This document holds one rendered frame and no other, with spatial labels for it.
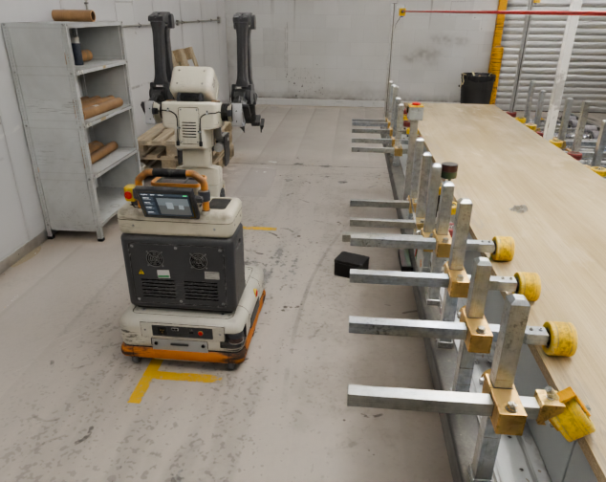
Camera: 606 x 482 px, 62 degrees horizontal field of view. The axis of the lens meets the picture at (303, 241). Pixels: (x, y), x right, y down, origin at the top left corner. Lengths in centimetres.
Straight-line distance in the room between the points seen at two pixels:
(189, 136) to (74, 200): 178
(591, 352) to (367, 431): 118
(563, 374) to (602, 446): 21
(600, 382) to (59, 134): 359
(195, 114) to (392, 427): 170
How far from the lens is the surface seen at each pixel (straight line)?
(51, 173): 418
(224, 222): 229
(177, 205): 227
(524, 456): 150
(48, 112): 405
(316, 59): 982
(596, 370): 136
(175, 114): 258
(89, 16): 437
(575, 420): 112
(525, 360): 159
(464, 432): 139
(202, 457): 225
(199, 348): 257
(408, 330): 125
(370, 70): 982
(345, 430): 233
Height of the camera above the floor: 164
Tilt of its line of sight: 25 degrees down
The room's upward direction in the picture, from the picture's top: 1 degrees clockwise
